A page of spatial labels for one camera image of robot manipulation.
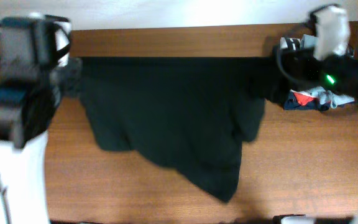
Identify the black t-shirt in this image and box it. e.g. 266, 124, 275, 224
80, 57, 289, 202

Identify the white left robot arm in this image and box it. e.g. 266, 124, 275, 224
0, 13, 82, 223

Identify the navy red garment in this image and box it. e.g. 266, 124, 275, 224
283, 90, 331, 112

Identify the white garment in pile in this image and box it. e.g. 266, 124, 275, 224
280, 37, 303, 51

